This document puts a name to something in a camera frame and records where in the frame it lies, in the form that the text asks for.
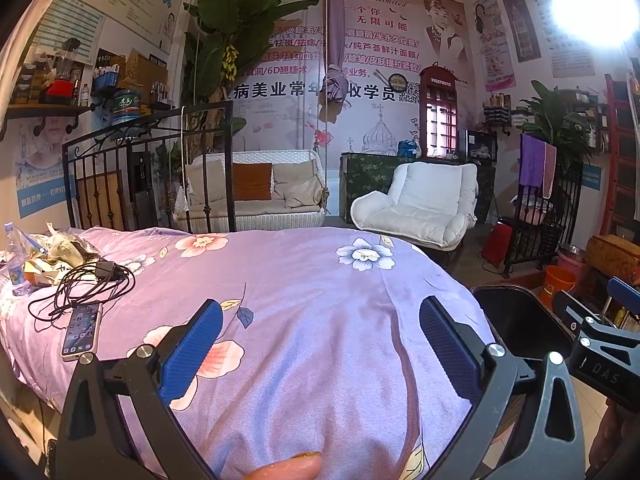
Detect grey water dispenser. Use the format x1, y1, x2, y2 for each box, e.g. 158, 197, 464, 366
127, 152, 161, 228

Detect black iron bed frame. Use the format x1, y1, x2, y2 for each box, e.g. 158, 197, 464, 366
62, 101, 236, 233

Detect bottle wall rack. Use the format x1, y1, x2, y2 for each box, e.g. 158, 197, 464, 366
482, 92, 526, 136

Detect orange cushion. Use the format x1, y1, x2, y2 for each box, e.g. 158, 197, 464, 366
232, 162, 273, 202

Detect purple floral bedsheet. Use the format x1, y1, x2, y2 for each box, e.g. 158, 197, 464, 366
0, 225, 506, 480

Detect beige cushion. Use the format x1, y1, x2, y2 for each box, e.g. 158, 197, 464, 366
272, 162, 323, 208
187, 160, 233, 206

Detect red appliance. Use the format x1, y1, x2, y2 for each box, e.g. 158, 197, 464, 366
47, 79, 78, 105

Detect red phone booth cabinet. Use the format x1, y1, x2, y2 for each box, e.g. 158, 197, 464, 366
419, 65, 460, 158

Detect smartphone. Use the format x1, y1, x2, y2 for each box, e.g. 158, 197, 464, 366
61, 302, 103, 361

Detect white wicker swing sofa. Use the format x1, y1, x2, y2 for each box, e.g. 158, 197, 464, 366
175, 150, 328, 233

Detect face poster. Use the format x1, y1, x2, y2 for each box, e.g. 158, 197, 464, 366
15, 115, 76, 206

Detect clear plastic bottle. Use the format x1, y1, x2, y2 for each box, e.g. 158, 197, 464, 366
4, 222, 31, 296

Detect pink towel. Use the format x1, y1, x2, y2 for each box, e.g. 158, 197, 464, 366
542, 142, 557, 198

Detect person's left hand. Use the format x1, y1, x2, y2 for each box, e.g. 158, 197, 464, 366
245, 452, 323, 480

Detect wooden board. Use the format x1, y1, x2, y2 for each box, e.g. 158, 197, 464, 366
77, 170, 123, 231

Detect banana plant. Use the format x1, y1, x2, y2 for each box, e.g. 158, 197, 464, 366
182, 0, 321, 151

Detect purple hanging cloth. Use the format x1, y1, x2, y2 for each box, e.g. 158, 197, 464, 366
320, 0, 348, 106

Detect teal tin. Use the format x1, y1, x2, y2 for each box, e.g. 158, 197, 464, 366
112, 89, 141, 126

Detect orange bucket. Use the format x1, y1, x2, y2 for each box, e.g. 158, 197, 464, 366
542, 266, 576, 311

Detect pink basin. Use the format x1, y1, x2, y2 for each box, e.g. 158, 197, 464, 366
557, 250, 593, 281

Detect blue notice board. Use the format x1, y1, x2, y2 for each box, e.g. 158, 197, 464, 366
37, 10, 106, 68

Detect red ladder shelf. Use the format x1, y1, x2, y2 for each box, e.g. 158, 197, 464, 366
600, 74, 640, 238

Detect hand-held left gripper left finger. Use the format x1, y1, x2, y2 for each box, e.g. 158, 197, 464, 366
56, 299, 224, 480

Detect black framed picture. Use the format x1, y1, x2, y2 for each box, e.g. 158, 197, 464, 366
465, 130, 498, 163

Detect pile of plastic wrappers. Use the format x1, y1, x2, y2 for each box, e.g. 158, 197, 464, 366
25, 220, 101, 286

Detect black cable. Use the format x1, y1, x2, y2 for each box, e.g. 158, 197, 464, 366
27, 260, 136, 328

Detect cardboard box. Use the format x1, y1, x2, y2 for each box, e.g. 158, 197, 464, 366
125, 50, 168, 106

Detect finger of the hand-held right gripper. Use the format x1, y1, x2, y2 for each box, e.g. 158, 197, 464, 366
606, 276, 640, 311
551, 290, 621, 335

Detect orange patterned suitcase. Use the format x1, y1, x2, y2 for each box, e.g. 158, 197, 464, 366
585, 234, 640, 286

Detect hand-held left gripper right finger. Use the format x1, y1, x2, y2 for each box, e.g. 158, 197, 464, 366
419, 296, 586, 480

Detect purple towel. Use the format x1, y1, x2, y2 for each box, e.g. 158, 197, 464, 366
519, 134, 547, 188

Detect red heater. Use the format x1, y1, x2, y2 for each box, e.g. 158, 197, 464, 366
482, 220, 513, 268

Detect dark narrow poster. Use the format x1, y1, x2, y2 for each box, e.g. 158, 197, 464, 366
500, 0, 543, 63

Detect pink portrait poster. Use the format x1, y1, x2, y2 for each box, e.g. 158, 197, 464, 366
472, 0, 516, 91

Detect black trash bin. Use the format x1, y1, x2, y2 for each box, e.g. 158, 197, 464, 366
470, 284, 576, 361

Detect wooden wall shelf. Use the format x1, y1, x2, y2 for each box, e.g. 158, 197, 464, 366
0, 105, 96, 141

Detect potted green plant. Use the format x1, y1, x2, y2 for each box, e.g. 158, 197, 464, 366
520, 80, 596, 171

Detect large wall poster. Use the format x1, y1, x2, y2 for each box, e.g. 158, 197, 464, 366
235, 0, 476, 161

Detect person's right hand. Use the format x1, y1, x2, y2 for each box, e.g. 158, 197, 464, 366
589, 400, 640, 480

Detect white lounge chair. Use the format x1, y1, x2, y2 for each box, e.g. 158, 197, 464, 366
350, 162, 479, 256

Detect pink plastic tub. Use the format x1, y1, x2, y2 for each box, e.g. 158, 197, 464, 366
520, 200, 553, 223

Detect dark green patterned cabinet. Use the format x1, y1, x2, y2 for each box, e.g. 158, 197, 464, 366
340, 152, 496, 226

